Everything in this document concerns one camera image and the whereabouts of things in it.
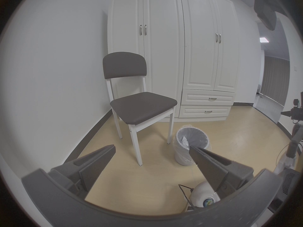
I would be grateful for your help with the white chair grey cushions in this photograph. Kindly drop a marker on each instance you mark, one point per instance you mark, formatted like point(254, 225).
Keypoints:
point(142, 105)

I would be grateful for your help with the clear plastic bag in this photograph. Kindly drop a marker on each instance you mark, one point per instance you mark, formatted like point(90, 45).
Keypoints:
point(196, 136)

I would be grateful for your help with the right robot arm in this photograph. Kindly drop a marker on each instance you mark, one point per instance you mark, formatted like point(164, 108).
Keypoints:
point(293, 145)

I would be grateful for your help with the white paper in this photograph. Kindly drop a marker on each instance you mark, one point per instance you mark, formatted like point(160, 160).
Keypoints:
point(184, 142)

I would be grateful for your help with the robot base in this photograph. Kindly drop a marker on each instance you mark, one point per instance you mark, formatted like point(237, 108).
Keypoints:
point(203, 193)

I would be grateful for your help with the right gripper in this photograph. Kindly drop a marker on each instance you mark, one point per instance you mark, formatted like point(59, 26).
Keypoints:
point(297, 115)

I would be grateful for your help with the grey curtain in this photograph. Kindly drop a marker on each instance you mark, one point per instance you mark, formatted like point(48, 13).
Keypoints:
point(275, 79)

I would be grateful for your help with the square ceiling light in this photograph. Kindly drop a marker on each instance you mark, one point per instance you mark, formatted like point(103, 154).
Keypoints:
point(264, 39)

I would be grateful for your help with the white trash bin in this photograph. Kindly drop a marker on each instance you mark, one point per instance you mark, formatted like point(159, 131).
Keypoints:
point(182, 158)

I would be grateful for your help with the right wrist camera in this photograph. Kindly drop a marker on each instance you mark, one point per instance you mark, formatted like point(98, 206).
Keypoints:
point(296, 102)

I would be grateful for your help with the white wardrobe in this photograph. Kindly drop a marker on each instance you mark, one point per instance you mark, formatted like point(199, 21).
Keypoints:
point(165, 44)

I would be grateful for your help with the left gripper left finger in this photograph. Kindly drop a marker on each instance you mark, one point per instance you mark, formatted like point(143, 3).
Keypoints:
point(91, 176)

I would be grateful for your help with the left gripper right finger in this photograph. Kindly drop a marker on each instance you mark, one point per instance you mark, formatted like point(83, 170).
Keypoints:
point(210, 169)

